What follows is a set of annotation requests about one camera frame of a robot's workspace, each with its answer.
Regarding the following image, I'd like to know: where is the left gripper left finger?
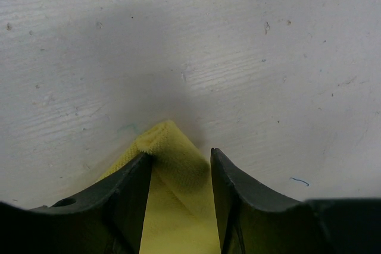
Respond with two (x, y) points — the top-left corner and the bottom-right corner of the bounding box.
(1, 153), (153, 253)

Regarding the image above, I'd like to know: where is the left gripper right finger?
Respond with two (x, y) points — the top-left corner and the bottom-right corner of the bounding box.
(210, 149), (380, 253)

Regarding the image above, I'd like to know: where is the yellow towel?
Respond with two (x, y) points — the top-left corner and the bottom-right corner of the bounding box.
(101, 120), (221, 253)

